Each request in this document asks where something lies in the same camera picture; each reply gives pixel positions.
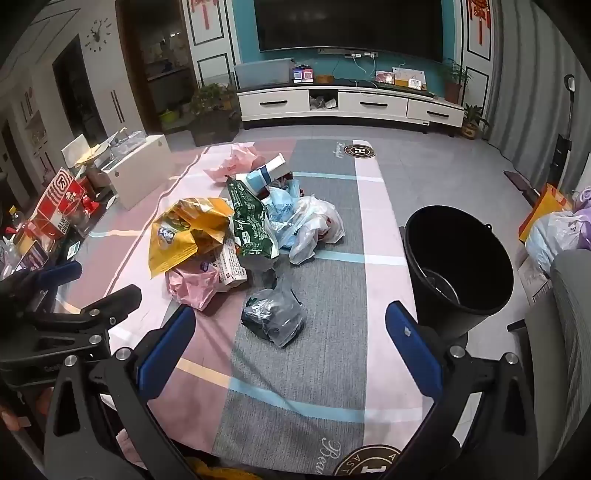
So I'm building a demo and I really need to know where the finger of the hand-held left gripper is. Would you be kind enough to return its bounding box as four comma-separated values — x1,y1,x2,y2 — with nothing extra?
59,284,143,329
0,261,84,301

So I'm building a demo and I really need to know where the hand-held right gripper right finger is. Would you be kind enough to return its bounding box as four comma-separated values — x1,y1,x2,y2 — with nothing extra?
385,301,539,480

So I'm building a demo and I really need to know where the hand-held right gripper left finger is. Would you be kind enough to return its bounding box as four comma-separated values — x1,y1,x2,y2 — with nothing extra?
44,305,218,480

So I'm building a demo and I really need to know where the plain pink plastic bag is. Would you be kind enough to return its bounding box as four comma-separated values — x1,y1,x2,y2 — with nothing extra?
166,268,222,311

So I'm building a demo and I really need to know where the black plastic bucket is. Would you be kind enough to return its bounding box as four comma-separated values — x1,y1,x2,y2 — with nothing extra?
403,204,515,344

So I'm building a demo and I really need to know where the dark clear plastic bag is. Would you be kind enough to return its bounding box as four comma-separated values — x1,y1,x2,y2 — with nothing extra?
241,274,306,348

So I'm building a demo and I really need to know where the yellow snack bag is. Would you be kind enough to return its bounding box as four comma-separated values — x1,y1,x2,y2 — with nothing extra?
148,197,235,280

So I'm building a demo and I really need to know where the green snack bag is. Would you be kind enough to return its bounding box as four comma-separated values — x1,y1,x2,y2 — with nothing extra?
226,178,281,271

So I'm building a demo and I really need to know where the white plastic bag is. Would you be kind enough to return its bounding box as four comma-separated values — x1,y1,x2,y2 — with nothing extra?
288,195,346,265

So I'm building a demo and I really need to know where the light blue plastic bag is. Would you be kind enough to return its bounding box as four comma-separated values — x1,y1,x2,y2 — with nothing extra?
264,181,308,250

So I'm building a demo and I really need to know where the pink printed plastic bag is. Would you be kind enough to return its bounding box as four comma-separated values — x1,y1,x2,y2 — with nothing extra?
203,142,269,185

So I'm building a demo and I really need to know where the white blue-striped paper cup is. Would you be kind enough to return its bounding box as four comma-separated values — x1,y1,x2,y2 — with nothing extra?
235,153,289,197

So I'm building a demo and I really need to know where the red striped paper bucket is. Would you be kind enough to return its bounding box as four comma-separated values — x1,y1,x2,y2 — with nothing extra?
33,167,90,238

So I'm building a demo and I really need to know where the pink grey plaid blanket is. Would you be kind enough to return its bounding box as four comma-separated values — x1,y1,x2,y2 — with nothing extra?
55,137,467,480

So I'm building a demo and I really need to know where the white box cabinet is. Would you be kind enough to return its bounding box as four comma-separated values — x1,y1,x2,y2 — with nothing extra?
99,134,172,210

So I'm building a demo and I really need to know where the cardboard box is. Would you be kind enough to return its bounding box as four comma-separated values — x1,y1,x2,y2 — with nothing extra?
516,256,552,305

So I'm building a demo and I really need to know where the grey sofa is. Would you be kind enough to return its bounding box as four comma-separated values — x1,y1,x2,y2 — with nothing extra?
508,249,591,462

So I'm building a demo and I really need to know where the white and blue sack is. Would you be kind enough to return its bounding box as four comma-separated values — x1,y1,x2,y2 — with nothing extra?
525,210,591,275

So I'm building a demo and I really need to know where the dark floor mat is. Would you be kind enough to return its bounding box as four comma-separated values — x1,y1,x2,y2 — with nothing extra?
503,170,541,206

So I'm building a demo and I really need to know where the yellow shopping bag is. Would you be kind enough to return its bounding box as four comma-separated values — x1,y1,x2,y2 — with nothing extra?
518,182,575,243

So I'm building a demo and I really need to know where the bushy potted plant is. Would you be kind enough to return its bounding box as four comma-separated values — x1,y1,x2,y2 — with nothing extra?
190,82,242,146

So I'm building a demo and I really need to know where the purple plastic bag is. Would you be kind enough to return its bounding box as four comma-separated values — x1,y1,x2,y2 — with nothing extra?
571,185,591,217

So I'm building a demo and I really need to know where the small potted plant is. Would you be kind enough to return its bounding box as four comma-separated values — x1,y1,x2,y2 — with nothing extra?
459,102,491,140

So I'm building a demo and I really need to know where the white TV cabinet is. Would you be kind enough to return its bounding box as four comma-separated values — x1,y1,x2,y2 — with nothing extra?
236,78,465,136

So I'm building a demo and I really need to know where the upright vacuum cleaner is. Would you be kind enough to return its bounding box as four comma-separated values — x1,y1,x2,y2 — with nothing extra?
547,74,578,190

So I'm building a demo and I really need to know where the grey storage box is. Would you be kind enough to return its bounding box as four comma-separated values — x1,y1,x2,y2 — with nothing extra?
234,58,296,90

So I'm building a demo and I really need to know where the white desk calendar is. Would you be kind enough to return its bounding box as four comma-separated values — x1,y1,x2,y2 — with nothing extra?
392,67,426,89

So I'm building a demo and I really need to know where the tall potted plant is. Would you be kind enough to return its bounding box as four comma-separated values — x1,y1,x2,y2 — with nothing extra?
438,58,474,106

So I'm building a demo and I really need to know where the grey curtain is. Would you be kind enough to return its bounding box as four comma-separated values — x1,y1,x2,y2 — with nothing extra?
485,0,591,176

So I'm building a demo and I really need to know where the large black television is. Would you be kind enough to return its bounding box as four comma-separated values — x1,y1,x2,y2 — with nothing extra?
253,0,445,63

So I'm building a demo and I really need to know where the black wall clock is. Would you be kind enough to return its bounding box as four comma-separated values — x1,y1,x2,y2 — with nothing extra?
84,17,113,51

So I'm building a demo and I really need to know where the red knot wall decoration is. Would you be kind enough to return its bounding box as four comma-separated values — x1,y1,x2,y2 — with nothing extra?
467,0,492,47
188,0,221,28

